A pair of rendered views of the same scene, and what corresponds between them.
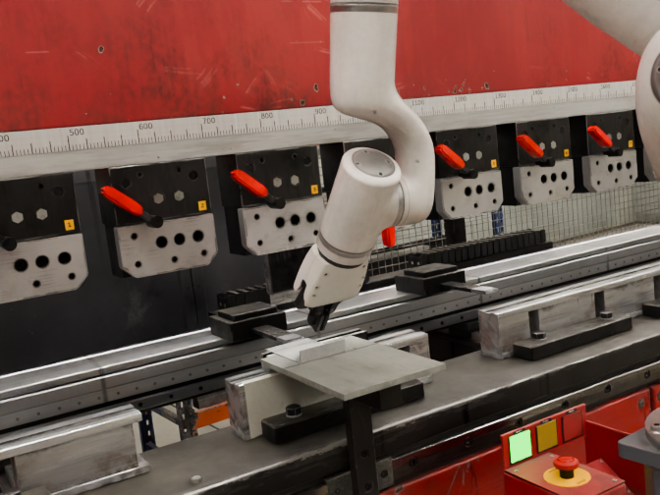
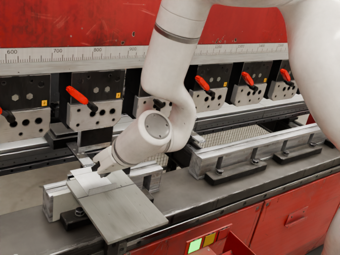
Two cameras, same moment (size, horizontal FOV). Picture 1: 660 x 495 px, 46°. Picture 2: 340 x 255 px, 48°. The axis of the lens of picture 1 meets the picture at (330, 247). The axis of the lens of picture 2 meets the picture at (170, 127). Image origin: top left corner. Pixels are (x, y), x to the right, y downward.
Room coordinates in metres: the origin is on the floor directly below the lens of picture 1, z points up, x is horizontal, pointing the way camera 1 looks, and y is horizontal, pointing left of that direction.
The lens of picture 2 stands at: (0.33, 0.03, 1.67)
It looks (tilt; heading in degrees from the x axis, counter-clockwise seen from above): 26 degrees down; 350
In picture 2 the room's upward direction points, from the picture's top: 11 degrees clockwise
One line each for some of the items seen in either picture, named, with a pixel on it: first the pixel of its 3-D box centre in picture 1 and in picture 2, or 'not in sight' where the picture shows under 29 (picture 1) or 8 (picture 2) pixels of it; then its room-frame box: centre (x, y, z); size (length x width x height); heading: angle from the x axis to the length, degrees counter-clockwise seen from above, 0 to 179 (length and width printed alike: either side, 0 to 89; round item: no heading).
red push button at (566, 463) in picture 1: (566, 469); not in sight; (1.15, -0.33, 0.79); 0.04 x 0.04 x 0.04
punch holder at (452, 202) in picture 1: (457, 172); (203, 83); (1.49, -0.26, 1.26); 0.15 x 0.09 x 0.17; 120
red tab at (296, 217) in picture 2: not in sight; (297, 216); (1.68, -0.90, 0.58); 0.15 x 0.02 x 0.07; 120
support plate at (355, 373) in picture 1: (348, 363); (115, 202); (1.17, -0.01, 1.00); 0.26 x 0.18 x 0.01; 30
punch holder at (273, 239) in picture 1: (272, 199); (91, 94); (1.29, 0.09, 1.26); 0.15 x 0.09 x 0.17; 120
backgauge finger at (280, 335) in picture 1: (263, 325); (73, 143); (1.44, 0.14, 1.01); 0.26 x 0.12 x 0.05; 30
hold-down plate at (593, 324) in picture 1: (575, 335); (237, 170); (1.56, -0.49, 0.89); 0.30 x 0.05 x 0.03; 120
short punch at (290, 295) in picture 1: (294, 273); (95, 135); (1.30, 0.07, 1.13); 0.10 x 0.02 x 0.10; 120
